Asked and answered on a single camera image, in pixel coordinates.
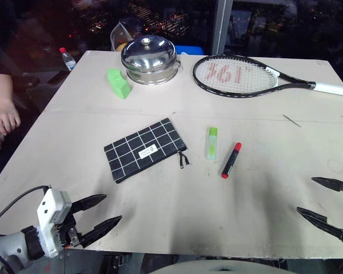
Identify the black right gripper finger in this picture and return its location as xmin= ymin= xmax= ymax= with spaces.
xmin=296 ymin=207 xmax=343 ymax=241
xmin=311 ymin=176 xmax=343 ymax=196

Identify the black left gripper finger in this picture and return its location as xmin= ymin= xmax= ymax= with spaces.
xmin=79 ymin=215 xmax=123 ymax=248
xmin=71 ymin=194 xmax=107 ymax=214

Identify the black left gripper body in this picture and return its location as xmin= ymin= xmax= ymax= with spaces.
xmin=54 ymin=210 xmax=84 ymax=252

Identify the black grid pencil pouch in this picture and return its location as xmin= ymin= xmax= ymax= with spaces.
xmin=103 ymin=117 xmax=191 ymax=184

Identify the bystander bare hand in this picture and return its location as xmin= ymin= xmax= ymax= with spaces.
xmin=0 ymin=99 xmax=22 ymax=134

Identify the black red marker pen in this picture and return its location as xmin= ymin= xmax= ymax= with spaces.
xmin=221 ymin=142 xmax=243 ymax=179

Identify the dark rounded robot body shape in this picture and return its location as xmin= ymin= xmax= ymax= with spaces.
xmin=148 ymin=259 xmax=301 ymax=274

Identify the green sponge block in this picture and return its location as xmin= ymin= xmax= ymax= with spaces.
xmin=107 ymin=68 xmax=132 ymax=100

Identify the green clear glue stick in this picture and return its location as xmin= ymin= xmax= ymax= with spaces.
xmin=206 ymin=127 xmax=218 ymax=160

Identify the black white tennis racket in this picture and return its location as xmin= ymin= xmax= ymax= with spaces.
xmin=192 ymin=54 xmax=343 ymax=99

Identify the clear plastic water bottle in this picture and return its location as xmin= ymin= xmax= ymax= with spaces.
xmin=59 ymin=47 xmax=77 ymax=71

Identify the stainless steel pot with lid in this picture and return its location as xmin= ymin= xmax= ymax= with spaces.
xmin=120 ymin=35 xmax=181 ymax=85

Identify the clear plastic bag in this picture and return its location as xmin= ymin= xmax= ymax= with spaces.
xmin=110 ymin=20 xmax=135 ymax=52

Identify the blue plastic container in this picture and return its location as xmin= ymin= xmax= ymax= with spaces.
xmin=174 ymin=45 xmax=204 ymax=57

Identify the grey window pillar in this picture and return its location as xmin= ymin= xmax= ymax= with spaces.
xmin=210 ymin=0 xmax=234 ymax=55

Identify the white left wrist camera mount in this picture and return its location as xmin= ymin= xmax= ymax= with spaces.
xmin=36 ymin=188 xmax=73 ymax=258

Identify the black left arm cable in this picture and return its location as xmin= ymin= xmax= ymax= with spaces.
xmin=0 ymin=185 xmax=51 ymax=229

